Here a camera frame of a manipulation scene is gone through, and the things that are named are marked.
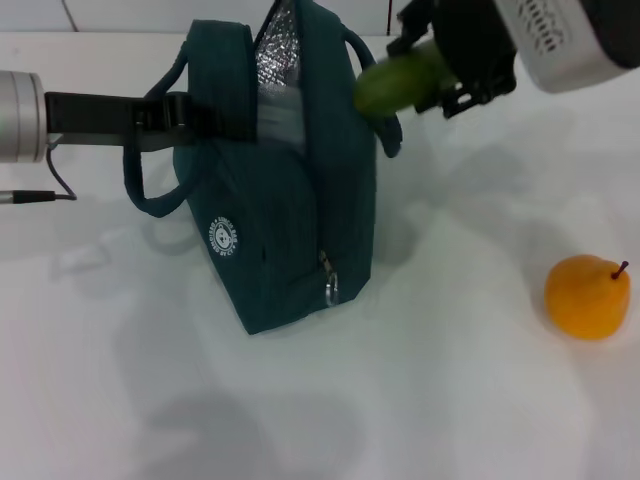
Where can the dark teal insulated lunch bag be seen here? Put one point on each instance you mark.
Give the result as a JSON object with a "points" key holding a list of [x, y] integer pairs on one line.
{"points": [[340, 190]]}

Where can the orange pear with stem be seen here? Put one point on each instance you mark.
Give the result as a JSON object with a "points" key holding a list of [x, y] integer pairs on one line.
{"points": [[585, 300]]}

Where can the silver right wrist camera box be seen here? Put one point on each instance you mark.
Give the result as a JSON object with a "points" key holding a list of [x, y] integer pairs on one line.
{"points": [[560, 45]]}

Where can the green cucumber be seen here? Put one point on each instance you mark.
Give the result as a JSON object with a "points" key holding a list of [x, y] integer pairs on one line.
{"points": [[400, 80]]}

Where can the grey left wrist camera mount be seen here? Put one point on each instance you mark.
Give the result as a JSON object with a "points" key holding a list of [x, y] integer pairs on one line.
{"points": [[125, 141]]}

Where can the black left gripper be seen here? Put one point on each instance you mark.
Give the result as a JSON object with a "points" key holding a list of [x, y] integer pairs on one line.
{"points": [[105, 114]]}

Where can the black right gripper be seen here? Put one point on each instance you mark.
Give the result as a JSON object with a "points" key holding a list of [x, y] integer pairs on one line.
{"points": [[475, 45]]}

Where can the clear blue-sealed food container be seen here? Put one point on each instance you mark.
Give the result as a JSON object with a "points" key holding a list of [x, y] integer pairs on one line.
{"points": [[282, 125]]}

